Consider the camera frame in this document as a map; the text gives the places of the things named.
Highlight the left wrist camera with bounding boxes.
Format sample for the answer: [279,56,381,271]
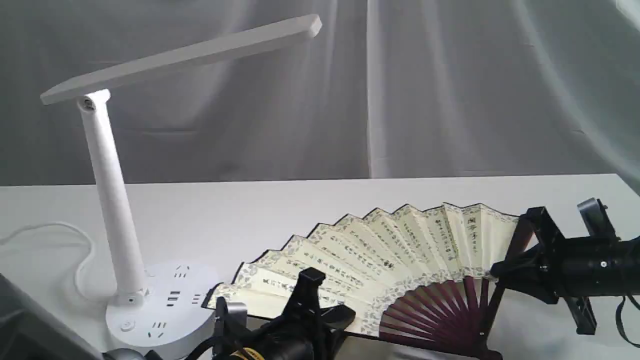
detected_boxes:
[215,296,249,330]

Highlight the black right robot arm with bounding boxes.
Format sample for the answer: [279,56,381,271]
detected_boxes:
[490,198,639,340]

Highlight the folding paper fan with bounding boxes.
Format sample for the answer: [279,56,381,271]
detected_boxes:
[202,203,534,360]

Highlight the white backdrop curtain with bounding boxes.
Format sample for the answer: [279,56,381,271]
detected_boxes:
[1,0,639,192]

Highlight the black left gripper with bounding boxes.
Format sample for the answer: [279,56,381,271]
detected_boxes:
[212,267,357,360]

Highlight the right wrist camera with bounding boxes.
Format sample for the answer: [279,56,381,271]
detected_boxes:
[577,197,618,241]

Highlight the white power cable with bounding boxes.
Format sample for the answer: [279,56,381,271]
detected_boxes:
[0,222,108,301]

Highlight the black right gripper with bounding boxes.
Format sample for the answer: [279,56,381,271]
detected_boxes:
[490,206,598,336]

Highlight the white desk lamp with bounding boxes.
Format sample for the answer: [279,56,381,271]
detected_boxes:
[39,14,226,360]

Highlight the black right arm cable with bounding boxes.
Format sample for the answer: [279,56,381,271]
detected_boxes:
[614,295,640,348]

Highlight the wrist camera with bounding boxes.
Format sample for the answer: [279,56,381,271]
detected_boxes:
[577,197,618,241]
[215,296,249,330]

